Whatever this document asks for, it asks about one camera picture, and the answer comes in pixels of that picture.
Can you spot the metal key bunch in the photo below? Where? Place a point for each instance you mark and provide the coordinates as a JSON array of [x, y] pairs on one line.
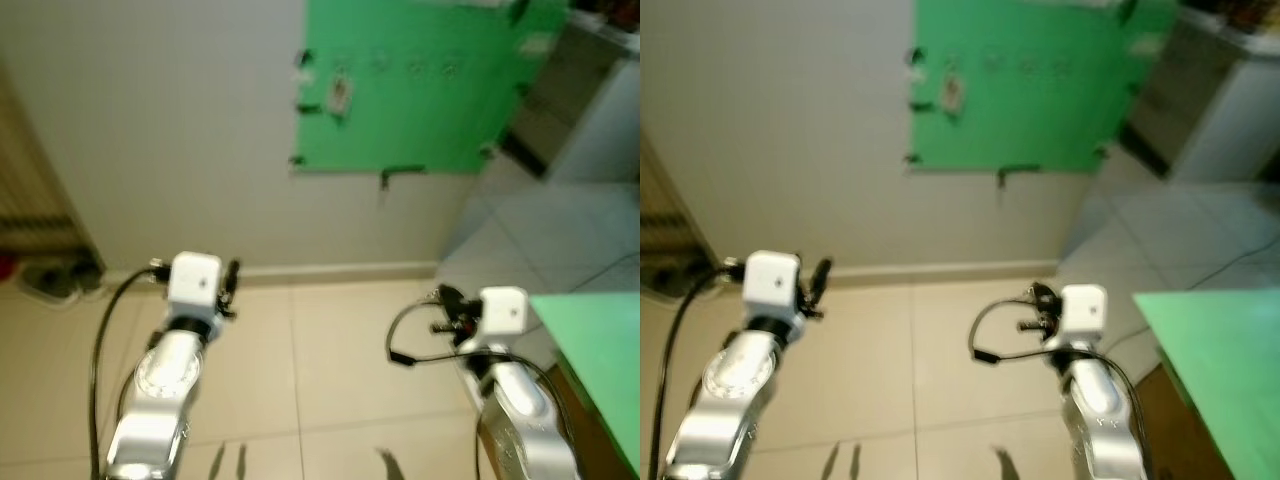
[[952, 92], [340, 95]]

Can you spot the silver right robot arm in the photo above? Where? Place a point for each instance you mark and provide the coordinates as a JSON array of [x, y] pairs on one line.
[[1100, 410], [520, 410]]

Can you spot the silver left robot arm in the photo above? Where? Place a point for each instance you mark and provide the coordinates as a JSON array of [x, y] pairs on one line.
[[735, 385], [165, 380]]

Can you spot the green topped table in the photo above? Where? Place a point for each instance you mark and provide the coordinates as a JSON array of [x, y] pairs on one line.
[[1220, 360], [600, 350]]

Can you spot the grey shoes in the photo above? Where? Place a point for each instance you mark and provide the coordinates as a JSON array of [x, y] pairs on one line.
[[670, 280], [55, 280]]

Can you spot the beige ribbed radiator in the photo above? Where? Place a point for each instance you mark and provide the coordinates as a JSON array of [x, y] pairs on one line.
[[660, 220], [30, 170]]

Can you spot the black tape strip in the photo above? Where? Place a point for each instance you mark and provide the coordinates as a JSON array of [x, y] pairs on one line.
[[308, 108], [922, 106]]

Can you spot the white cabinet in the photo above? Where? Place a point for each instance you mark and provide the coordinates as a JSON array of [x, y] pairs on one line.
[[1230, 130], [600, 130]]

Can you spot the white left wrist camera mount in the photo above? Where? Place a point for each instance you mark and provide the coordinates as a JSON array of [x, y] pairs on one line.
[[195, 278], [772, 278]]

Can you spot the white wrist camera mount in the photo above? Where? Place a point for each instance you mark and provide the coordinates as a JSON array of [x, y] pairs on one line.
[[505, 308], [1085, 308], [195, 278], [772, 278]]

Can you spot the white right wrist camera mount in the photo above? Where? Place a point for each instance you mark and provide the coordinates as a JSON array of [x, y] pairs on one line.
[[505, 308], [1085, 308]]

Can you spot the green wall board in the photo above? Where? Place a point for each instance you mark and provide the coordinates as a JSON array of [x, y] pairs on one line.
[[420, 120], [1040, 120]]

